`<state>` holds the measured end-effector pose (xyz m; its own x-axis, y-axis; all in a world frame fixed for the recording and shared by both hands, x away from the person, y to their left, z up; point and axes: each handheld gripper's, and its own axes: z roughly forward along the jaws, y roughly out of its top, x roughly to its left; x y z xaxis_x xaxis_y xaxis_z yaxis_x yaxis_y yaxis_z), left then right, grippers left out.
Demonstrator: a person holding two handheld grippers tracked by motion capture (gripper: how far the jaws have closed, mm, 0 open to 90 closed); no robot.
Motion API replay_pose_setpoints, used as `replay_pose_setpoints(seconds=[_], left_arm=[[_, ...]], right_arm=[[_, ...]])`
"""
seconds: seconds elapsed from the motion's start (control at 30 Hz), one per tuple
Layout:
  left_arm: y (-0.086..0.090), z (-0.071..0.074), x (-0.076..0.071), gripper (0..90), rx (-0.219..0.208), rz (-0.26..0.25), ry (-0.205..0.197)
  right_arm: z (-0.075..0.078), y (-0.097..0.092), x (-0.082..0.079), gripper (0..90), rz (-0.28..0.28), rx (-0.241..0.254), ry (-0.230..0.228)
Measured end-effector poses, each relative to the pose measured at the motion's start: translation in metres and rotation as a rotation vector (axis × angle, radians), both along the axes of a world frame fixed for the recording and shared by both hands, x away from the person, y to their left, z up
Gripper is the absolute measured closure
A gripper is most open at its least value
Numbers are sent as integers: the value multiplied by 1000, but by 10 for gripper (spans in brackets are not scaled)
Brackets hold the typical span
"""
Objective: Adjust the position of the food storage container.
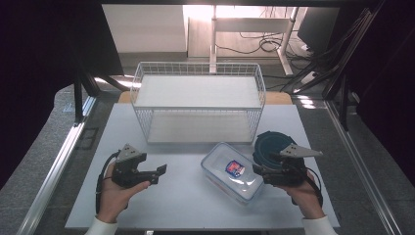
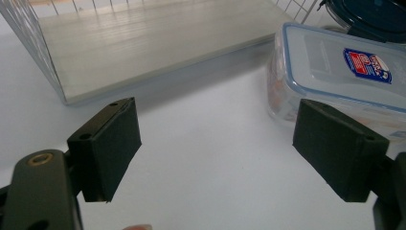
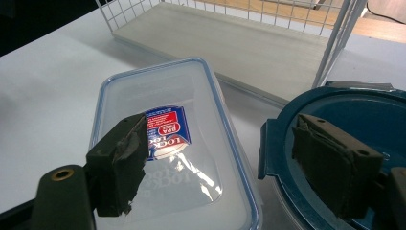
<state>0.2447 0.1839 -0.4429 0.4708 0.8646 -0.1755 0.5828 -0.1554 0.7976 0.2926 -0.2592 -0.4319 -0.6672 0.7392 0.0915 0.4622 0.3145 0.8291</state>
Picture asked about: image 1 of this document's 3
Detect dark teal round lid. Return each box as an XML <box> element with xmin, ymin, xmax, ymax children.
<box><xmin>252</xmin><ymin>130</ymin><xmax>306</xmax><ymax>171</ymax></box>

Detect black floor cables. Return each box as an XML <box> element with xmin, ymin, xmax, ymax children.
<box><xmin>215</xmin><ymin>29</ymin><xmax>315</xmax><ymax>63</ymax></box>

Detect wooden board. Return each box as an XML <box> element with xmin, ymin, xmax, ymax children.
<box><xmin>116</xmin><ymin>90</ymin><xmax>294</xmax><ymax>106</ymax></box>

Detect white wire shelf rack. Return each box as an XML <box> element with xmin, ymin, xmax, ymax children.
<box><xmin>129</xmin><ymin>61</ymin><xmax>267</xmax><ymax>146</ymax></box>

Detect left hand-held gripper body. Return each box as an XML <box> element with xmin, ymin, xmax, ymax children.
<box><xmin>112</xmin><ymin>143</ymin><xmax>157</xmax><ymax>189</ymax></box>

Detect black stand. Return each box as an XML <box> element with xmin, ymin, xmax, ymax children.
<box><xmin>321</xmin><ymin>72</ymin><xmax>350</xmax><ymax>132</ymax></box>
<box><xmin>72</xmin><ymin>67</ymin><xmax>132</xmax><ymax>125</ymax></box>

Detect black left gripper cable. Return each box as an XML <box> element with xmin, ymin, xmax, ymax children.
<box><xmin>94</xmin><ymin>150</ymin><xmax>122</xmax><ymax>215</ymax></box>

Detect person's right hand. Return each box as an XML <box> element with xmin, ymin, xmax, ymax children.
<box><xmin>276</xmin><ymin>171</ymin><xmax>327</xmax><ymax>220</ymax></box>

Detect white cabinet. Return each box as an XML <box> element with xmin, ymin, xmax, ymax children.
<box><xmin>101</xmin><ymin>4</ymin><xmax>189</xmax><ymax>54</ymax></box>

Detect white desk frame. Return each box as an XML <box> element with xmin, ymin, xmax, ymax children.
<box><xmin>208</xmin><ymin>4</ymin><xmax>300</xmax><ymax>77</ymax></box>

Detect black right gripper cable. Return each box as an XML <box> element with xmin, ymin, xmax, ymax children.
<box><xmin>291</xmin><ymin>165</ymin><xmax>325</xmax><ymax>209</ymax></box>

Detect clear rectangular food container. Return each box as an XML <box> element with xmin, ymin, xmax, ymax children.
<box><xmin>200</xmin><ymin>141</ymin><xmax>265</xmax><ymax>207</ymax></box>

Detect metal rail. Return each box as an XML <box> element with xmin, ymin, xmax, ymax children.
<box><xmin>16</xmin><ymin>95</ymin><xmax>98</xmax><ymax>235</ymax></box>
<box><xmin>324</xmin><ymin>99</ymin><xmax>403</xmax><ymax>235</ymax></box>

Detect person's left hand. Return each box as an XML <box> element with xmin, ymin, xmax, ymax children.
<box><xmin>96</xmin><ymin>162</ymin><xmax>152</xmax><ymax>225</ymax></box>

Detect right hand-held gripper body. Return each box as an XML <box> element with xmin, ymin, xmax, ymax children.
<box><xmin>264</xmin><ymin>143</ymin><xmax>324</xmax><ymax>188</ymax></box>

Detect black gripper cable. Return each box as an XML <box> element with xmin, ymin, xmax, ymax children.
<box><xmin>94</xmin><ymin>150</ymin><xmax>122</xmax><ymax>215</ymax></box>
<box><xmin>291</xmin><ymin>165</ymin><xmax>325</xmax><ymax>209</ymax></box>

